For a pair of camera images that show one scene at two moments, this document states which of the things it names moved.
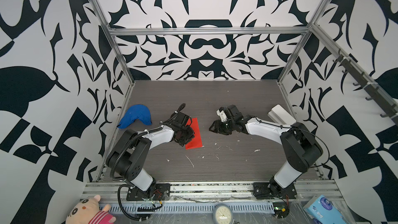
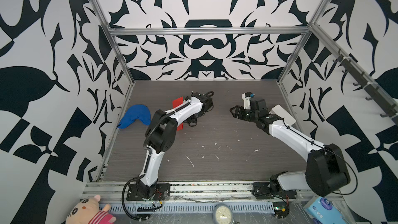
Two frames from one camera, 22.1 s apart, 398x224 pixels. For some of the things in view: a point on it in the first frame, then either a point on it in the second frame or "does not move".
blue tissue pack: x=322 y=210 does not move
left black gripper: x=192 y=135 → x=195 y=122
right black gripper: x=217 y=127 → x=239 y=112
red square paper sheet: x=196 y=142 → x=176 y=102
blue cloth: x=134 y=112 does not move
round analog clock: x=222 y=214 does not move
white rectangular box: x=280 y=115 does not move
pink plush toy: x=88 y=211 does not move
